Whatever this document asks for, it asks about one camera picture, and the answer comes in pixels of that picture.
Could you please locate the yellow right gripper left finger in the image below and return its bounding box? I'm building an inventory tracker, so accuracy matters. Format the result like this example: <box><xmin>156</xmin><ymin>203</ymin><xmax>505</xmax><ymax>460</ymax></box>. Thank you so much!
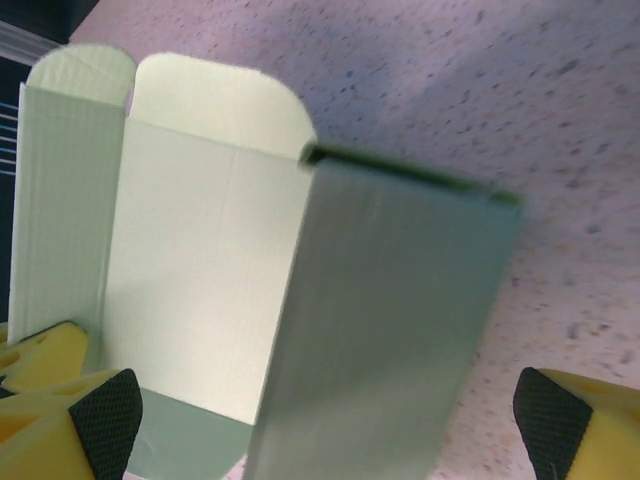
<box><xmin>0</xmin><ymin>368</ymin><xmax>144</xmax><ymax>480</ymax></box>

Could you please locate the green paper box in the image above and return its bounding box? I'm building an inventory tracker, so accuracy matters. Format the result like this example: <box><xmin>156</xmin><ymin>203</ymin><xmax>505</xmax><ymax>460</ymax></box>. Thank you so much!
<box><xmin>9</xmin><ymin>43</ymin><xmax>525</xmax><ymax>480</ymax></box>

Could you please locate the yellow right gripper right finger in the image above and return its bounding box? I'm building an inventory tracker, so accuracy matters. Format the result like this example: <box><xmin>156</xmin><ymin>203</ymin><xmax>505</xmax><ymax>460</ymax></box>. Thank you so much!
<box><xmin>514</xmin><ymin>367</ymin><xmax>640</xmax><ymax>480</ymax></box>

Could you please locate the aluminium frame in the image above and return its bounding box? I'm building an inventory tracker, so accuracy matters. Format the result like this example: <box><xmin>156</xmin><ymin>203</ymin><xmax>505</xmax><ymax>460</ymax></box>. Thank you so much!
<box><xmin>0</xmin><ymin>17</ymin><xmax>69</xmax><ymax>65</ymax></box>

